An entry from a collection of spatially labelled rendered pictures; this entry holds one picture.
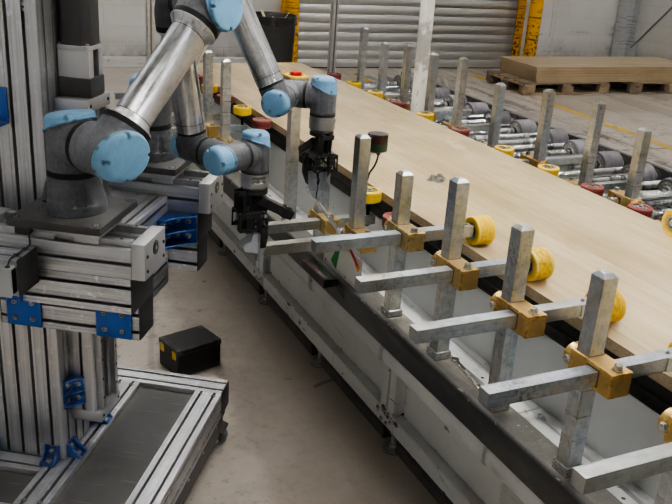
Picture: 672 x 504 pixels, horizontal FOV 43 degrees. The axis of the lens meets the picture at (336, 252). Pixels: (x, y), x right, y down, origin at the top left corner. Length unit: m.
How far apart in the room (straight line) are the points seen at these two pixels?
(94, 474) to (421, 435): 1.02
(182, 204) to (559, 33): 10.07
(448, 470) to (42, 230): 1.40
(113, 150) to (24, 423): 1.01
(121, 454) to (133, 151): 1.07
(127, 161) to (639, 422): 1.22
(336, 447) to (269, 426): 0.26
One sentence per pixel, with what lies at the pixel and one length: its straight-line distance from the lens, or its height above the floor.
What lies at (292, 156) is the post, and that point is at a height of 0.95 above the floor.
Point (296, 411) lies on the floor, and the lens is 3.18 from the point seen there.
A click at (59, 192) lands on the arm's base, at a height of 1.10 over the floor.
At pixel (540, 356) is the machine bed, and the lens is 2.14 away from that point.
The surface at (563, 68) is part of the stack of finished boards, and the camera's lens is 10.11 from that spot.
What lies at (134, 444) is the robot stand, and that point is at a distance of 2.65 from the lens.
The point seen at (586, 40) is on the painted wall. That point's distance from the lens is 12.45.
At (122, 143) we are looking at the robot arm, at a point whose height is 1.24.
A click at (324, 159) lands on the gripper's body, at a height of 1.06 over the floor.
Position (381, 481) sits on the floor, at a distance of 2.87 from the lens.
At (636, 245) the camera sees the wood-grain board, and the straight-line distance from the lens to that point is 2.53.
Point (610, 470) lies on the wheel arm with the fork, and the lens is 1.37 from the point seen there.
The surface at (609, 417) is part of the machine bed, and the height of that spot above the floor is 0.72.
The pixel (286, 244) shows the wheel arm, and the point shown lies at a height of 0.86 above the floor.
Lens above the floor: 1.70
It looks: 21 degrees down
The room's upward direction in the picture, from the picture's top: 4 degrees clockwise
